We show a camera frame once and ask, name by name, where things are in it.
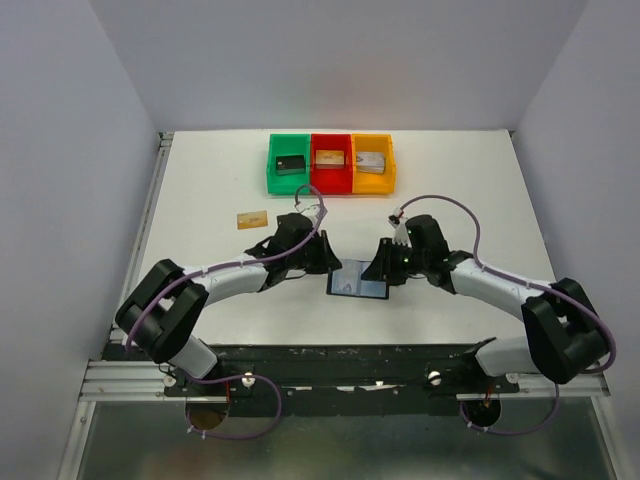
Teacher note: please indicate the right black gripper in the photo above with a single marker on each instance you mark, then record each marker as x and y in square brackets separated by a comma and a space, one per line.
[381, 266]

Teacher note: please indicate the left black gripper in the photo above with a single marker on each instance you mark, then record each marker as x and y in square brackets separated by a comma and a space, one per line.
[327, 261]

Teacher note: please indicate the silver credit card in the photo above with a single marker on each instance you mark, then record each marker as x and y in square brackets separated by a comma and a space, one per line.
[347, 281]

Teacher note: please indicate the black leather card holder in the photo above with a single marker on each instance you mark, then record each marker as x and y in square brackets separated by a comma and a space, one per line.
[377, 290]

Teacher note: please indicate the gold VIP card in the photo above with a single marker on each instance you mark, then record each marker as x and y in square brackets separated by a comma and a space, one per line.
[252, 220]

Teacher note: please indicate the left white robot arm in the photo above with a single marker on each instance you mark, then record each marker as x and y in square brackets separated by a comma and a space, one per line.
[160, 314]

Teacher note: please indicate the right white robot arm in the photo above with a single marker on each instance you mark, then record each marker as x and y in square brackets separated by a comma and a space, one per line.
[561, 340]

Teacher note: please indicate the gold card in red bin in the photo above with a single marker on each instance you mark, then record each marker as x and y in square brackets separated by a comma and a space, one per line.
[329, 159]

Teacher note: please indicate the black card in green bin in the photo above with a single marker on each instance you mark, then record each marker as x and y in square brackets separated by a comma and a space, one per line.
[290, 165]

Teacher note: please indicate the silver card in orange bin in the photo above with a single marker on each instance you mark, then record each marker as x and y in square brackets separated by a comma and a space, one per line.
[370, 162]

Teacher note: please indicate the red plastic bin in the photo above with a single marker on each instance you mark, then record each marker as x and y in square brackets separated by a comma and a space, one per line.
[332, 181]

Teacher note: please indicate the green plastic bin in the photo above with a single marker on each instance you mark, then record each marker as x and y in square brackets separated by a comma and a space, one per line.
[287, 144]

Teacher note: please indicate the orange plastic bin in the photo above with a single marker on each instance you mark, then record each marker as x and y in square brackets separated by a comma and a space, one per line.
[368, 183]

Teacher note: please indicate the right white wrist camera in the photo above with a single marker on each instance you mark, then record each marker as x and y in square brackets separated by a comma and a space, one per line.
[401, 234]

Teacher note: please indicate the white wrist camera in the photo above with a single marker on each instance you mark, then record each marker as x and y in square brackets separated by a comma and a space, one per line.
[401, 234]
[314, 212]

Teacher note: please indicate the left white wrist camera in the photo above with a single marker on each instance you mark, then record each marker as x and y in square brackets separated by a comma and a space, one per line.
[314, 212]

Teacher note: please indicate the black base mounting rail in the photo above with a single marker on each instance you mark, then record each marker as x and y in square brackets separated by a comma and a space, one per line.
[341, 380]

